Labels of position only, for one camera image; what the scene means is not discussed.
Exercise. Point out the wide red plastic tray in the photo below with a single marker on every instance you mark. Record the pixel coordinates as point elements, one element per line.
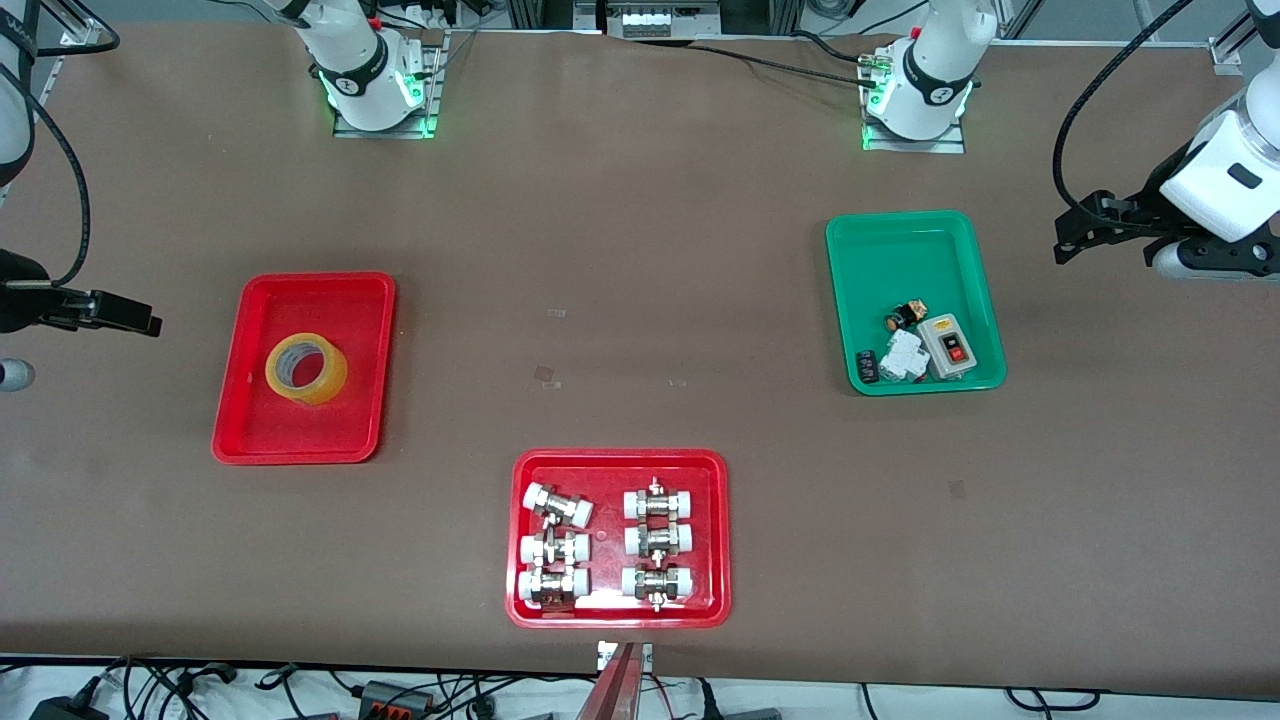
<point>610,530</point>

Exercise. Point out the small metal bracket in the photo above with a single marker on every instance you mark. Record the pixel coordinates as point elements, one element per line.
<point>605,655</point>

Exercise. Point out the green plastic tray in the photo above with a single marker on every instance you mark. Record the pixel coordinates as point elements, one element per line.
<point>900,260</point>

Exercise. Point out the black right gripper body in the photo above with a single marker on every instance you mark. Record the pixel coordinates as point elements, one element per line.
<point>20,292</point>

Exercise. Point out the black yellow knob switch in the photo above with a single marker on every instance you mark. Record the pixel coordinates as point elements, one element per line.
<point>907,315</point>

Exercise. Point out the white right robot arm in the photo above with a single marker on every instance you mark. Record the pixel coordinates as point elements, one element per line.
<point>360,70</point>

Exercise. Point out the red metal bar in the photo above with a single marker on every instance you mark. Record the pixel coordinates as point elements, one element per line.
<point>615,690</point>

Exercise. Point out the black power adapter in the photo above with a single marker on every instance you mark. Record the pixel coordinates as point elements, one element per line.
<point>70,710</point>

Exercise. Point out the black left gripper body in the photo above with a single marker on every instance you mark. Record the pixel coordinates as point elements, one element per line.
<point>1148,203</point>

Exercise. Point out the small black terminal block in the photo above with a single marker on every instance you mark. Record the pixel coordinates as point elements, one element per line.
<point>868,367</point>

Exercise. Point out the yellow packing tape roll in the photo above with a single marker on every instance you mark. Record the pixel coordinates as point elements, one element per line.
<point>335,385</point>

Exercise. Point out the grey push-button switch box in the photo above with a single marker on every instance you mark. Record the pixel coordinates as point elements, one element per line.
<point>948,348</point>

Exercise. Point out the white power strip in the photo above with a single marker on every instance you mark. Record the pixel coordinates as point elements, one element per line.
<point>670,20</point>

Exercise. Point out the tilted metal white-capped pipe fitting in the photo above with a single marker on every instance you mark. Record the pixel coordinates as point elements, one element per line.
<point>558,505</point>

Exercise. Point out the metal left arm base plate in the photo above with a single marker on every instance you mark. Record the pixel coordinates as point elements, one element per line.
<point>915,145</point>

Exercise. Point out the small red plastic tray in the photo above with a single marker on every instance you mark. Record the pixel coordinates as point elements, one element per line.
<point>305,300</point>

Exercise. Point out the white circuit breaker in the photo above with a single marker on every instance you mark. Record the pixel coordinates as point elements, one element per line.
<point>904,358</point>

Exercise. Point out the brownish tape scrap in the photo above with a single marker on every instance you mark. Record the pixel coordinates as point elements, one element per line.
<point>546,375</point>

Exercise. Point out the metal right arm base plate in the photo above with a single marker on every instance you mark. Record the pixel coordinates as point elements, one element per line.
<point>432,90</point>

